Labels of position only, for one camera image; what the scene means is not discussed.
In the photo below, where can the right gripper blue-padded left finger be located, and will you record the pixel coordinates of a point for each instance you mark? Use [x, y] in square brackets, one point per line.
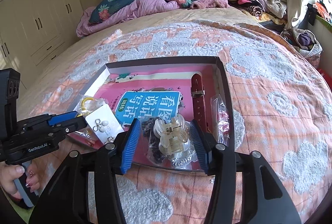
[65, 197]

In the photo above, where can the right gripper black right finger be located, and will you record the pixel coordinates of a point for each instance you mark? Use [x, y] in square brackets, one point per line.
[264, 200]

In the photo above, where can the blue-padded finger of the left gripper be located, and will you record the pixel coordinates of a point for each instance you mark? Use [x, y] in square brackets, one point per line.
[67, 119]

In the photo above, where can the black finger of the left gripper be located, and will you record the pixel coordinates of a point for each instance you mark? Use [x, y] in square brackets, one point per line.
[61, 131]

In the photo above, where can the yellow rings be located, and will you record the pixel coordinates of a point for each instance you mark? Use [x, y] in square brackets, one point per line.
[89, 107]

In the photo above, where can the earrings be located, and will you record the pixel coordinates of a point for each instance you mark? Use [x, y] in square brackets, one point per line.
[104, 124]

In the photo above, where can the small jewelry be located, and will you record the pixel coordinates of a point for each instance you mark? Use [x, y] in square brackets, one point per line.
[220, 120]

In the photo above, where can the clear claw clip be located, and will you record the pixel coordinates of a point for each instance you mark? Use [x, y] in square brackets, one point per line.
[175, 143]

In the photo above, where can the brown leather strap watch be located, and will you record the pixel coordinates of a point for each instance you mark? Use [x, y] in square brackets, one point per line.
[198, 101]

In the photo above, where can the black beaded hair clip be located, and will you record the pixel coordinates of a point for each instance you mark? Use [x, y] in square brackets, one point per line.
[154, 155]

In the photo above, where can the left hand painted nails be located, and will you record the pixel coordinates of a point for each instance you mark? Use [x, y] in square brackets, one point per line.
[11, 172]

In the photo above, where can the pink and blue book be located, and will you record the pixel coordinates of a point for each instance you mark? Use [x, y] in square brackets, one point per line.
[161, 93]

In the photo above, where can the dark shallow cardboard box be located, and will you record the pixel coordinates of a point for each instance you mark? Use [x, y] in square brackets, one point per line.
[220, 79]

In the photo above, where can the dark floral pillow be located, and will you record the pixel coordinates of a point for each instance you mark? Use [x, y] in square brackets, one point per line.
[110, 7]

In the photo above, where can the pink crumpled blanket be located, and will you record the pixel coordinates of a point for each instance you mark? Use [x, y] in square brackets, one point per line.
[138, 8]

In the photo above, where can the bag of clothes by bed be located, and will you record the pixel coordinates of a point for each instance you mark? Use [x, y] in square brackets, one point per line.
[304, 41]

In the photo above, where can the clothes on window sill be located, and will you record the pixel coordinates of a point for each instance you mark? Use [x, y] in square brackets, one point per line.
[318, 11]

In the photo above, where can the pink fuzzy garment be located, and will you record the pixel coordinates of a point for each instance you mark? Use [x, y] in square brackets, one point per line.
[208, 4]

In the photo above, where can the cream wardrobe with black handles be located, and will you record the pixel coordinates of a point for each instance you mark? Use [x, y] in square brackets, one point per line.
[35, 32]

